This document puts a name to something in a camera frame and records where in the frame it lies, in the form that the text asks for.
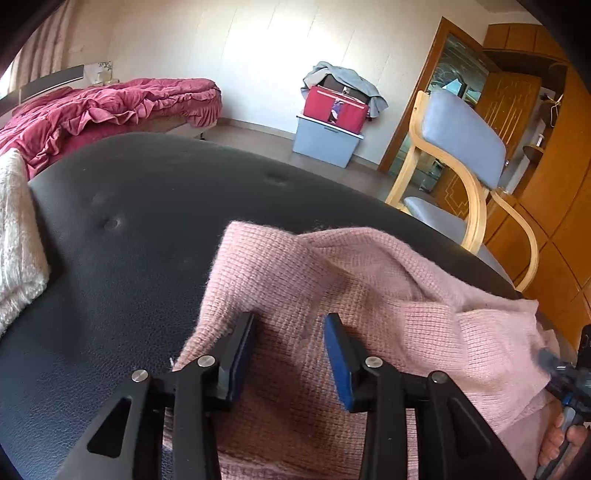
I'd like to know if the wooden armchair with grey cushions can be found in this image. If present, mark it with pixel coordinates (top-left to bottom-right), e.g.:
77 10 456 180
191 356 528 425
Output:
384 88 541 293

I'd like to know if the black leather ottoman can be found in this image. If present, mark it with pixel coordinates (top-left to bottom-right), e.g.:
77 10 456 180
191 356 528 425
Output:
0 132 523 480

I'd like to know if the grey plastic storage box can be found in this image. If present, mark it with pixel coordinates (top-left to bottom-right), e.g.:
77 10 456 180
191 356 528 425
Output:
292 114 366 169

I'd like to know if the grey garment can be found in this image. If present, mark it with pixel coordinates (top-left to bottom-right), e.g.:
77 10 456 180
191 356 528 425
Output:
301 60 389 119

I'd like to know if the person's right hand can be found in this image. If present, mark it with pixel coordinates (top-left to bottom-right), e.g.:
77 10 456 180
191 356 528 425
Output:
537 412 590 468

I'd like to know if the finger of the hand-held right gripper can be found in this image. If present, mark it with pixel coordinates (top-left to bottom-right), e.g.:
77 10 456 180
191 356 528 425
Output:
537 348 574 408

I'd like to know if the white knit sweater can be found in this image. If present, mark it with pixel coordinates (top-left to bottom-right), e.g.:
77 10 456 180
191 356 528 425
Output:
0 148 51 339

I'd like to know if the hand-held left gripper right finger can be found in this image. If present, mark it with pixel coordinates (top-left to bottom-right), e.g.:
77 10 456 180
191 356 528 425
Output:
322 313 527 480

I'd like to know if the pink knit sweater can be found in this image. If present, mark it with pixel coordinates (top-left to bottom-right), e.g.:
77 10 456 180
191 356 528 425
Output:
171 220 562 480

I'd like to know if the wooden wardrobe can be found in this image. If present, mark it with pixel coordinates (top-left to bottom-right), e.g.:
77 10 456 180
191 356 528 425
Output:
481 23 591 354

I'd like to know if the red fabric bag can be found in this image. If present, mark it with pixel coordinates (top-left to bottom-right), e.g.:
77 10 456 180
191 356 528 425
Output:
302 85 371 136

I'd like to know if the wooden panel door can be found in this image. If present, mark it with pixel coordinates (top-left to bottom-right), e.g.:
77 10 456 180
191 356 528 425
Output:
434 71 544 234

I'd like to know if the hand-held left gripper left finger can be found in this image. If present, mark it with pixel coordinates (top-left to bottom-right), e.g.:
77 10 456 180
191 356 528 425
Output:
55 311 257 480

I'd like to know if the beige curtain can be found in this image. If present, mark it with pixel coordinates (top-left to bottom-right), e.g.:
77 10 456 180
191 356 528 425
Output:
9 0 75 89

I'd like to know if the glass door in wooden frame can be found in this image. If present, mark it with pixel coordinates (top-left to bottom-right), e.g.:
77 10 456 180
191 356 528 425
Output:
380 17 502 177

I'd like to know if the bed with dark headboard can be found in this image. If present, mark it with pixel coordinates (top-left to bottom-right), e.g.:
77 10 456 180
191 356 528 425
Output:
0 65 223 182

